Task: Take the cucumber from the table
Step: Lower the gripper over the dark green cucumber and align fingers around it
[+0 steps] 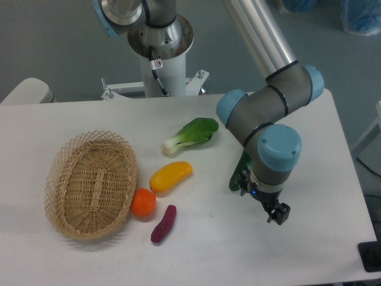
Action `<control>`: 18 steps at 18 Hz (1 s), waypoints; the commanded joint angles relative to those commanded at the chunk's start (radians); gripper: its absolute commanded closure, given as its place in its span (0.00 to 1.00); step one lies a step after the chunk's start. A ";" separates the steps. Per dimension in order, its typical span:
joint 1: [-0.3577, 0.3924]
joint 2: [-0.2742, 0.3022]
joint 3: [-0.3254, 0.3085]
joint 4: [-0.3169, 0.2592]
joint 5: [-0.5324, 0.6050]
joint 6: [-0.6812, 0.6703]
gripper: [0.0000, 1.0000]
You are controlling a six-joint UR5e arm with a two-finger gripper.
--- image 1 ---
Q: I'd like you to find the woven wicker basket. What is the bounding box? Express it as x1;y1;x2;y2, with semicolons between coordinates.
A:
44;130;138;240

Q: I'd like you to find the green camera mount bracket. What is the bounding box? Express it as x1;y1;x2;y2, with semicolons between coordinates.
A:
229;150;252;192

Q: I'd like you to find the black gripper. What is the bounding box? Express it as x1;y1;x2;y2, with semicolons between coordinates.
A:
240;172;291;225

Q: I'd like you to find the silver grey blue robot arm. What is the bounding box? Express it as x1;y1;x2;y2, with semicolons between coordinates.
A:
93;1;324;224

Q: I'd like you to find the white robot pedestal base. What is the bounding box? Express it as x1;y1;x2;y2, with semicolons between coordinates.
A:
101;14;210;100

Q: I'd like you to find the white furniture frame right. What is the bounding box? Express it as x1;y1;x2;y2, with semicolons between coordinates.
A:
350;101;380;155

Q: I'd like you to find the purple sweet potato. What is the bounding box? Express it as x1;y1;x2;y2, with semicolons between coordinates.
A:
151;205;177;244

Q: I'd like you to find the black box at table edge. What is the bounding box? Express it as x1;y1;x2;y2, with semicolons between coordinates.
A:
358;241;380;273

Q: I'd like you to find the blue plastic bag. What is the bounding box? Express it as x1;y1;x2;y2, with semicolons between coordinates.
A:
340;0;380;36

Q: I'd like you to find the yellow mango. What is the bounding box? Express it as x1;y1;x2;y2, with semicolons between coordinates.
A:
149;161;193;193

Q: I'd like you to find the white chair back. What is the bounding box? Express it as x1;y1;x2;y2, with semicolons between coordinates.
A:
1;77;56;105

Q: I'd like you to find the green bok choy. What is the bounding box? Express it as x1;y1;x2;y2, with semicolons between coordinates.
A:
161;117;219;156

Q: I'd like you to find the orange fruit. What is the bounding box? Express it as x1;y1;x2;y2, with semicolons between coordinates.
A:
130;188;157;217

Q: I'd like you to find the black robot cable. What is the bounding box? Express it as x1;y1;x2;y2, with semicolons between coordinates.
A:
142;0;170;97

